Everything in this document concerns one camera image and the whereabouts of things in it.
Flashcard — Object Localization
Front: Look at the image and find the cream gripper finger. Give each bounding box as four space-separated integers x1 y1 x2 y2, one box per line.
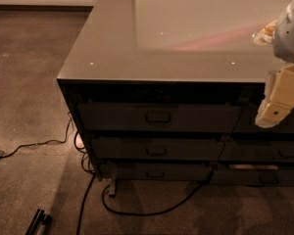
255 64 294 128

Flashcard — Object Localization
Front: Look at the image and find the drawer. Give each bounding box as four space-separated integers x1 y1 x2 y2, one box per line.
234 106 294 134
220 140 294 163
210 164 294 187
91 137 223 161
77 103 241 133
100 163 212 181

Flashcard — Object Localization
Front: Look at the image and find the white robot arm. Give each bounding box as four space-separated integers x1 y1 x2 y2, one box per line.
254 0 294 128

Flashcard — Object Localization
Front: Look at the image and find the dark cabinet with glossy top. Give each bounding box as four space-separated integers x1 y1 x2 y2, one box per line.
58 0 294 183

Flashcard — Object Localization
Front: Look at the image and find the black looped cable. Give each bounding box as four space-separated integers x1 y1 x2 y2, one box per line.
101 171 215 217

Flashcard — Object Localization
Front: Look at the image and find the thin black power cable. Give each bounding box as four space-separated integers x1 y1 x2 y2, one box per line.
0 111 74 173

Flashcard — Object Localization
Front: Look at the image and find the thick black floor cable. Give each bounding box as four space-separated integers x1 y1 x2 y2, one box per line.
75 173 97 235

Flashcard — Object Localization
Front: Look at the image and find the black metal bracket on floor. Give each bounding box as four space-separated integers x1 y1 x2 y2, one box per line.
25 209 52 235

